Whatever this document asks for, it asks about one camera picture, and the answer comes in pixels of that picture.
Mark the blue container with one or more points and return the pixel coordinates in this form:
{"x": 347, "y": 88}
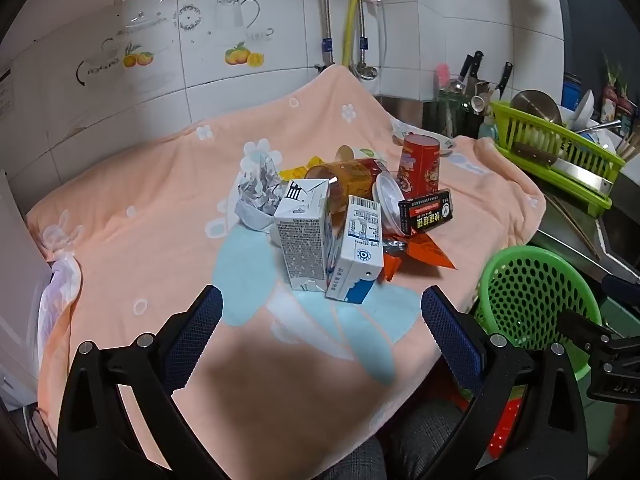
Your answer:
{"x": 571, "y": 90}

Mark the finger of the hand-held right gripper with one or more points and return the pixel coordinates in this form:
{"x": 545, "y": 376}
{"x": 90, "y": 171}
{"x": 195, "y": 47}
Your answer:
{"x": 622, "y": 289}
{"x": 585, "y": 330}

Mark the grey white paper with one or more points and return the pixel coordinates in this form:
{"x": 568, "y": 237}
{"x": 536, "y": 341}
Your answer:
{"x": 260, "y": 190}

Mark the black box with red label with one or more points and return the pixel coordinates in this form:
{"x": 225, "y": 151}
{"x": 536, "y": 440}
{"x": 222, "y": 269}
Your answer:
{"x": 425, "y": 215}

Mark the green perforated plastic basket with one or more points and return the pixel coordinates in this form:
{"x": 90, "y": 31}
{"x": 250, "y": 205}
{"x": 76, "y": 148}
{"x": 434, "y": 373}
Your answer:
{"x": 515, "y": 255}

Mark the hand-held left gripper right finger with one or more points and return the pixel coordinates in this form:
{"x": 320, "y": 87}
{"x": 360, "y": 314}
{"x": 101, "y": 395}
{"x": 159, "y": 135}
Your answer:
{"x": 450, "y": 335}

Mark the green plastic dish rack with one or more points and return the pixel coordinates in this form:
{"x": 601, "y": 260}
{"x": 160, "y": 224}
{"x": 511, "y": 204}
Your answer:
{"x": 505, "y": 112}

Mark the steel sink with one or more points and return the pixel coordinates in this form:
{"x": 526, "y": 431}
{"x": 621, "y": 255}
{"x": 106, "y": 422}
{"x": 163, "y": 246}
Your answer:
{"x": 622, "y": 230}

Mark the steel ladle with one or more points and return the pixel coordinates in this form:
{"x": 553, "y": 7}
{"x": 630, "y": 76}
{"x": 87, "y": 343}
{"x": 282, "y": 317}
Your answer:
{"x": 454, "y": 85}

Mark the person's grey plaid pants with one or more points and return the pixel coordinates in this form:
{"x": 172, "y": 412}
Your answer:
{"x": 415, "y": 430}

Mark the yellow wrapper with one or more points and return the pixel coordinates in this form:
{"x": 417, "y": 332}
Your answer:
{"x": 315, "y": 161}

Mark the red plastic basin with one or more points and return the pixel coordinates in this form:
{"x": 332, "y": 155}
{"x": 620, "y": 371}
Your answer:
{"x": 502, "y": 427}

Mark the wooden chopstick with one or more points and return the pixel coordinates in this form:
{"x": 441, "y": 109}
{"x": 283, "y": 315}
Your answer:
{"x": 580, "y": 240}
{"x": 570, "y": 222}

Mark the orange wrapper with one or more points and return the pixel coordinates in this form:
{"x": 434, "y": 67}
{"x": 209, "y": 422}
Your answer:
{"x": 425, "y": 252}

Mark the dark utensil holder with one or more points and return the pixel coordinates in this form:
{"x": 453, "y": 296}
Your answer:
{"x": 455, "y": 115}

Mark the white medicine box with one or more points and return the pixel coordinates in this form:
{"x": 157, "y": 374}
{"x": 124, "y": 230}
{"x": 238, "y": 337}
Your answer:
{"x": 357, "y": 255}

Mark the steel tap valve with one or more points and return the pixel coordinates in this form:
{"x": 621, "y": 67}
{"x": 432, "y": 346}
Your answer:
{"x": 367, "y": 71}

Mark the amber bottle with red label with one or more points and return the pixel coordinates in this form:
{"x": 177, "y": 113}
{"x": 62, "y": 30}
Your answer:
{"x": 350, "y": 175}

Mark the pink brush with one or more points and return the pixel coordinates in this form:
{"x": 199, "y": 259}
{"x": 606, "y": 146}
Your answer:
{"x": 441, "y": 75}

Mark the white board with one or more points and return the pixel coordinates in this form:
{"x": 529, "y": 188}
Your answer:
{"x": 20, "y": 270}

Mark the white flower print plate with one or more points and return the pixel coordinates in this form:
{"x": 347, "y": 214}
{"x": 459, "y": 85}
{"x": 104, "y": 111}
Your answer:
{"x": 447, "y": 144}

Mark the white bowl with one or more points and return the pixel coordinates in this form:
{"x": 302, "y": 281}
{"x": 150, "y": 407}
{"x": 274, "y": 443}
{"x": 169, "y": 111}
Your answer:
{"x": 582, "y": 107}

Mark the peach flower print blanket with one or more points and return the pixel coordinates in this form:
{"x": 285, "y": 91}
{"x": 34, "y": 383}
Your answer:
{"x": 150, "y": 210}

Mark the red paper cup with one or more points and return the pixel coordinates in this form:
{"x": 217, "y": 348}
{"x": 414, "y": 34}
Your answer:
{"x": 420, "y": 165}

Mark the thin clear tube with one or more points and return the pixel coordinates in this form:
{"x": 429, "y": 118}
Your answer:
{"x": 384, "y": 30}

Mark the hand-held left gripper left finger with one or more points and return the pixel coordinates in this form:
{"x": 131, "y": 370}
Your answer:
{"x": 195, "y": 340}

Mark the tall white milk carton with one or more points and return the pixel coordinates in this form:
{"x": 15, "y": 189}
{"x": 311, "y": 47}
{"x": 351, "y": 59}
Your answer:
{"x": 300, "y": 240}

